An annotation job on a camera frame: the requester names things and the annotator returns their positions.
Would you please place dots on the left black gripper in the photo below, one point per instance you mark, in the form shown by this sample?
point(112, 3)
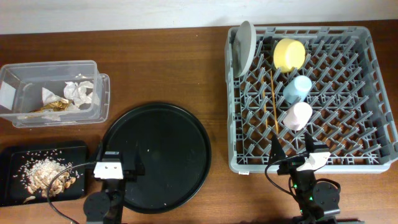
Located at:
point(131, 170)

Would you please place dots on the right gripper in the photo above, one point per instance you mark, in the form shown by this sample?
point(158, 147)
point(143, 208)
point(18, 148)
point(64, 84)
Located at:
point(290, 164)

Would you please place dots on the pink cup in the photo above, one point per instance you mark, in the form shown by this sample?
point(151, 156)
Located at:
point(298, 116)

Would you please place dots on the wooden chopstick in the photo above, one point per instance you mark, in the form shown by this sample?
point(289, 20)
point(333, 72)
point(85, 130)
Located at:
point(274, 103)
point(265, 101)

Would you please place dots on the blue cup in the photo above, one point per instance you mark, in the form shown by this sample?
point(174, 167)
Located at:
point(299, 88)

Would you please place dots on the food scraps with rice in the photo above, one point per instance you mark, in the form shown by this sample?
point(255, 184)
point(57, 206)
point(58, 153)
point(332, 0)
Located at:
point(39, 174)

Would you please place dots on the gold snack wrapper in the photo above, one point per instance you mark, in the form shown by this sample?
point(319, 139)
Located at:
point(55, 106)

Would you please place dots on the yellow bowl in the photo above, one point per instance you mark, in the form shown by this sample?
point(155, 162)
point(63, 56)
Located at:
point(288, 55)

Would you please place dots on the grey plate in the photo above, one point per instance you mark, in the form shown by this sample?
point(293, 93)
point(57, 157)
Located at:
point(243, 49)

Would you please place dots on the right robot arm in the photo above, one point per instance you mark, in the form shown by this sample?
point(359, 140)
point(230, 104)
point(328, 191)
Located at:
point(317, 199)

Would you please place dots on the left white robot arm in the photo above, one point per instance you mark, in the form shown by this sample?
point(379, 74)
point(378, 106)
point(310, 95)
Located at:
point(106, 206)

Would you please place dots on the grey dishwasher rack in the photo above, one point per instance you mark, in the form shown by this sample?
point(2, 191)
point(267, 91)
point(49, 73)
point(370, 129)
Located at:
point(351, 110)

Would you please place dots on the round black tray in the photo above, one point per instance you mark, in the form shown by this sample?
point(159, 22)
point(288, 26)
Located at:
point(175, 150)

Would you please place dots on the black rectangular bin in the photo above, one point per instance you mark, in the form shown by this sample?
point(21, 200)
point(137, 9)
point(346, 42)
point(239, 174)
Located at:
point(20, 163)

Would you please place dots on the clear plastic bin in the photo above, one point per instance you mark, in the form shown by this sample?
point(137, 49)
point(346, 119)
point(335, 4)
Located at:
point(21, 93)

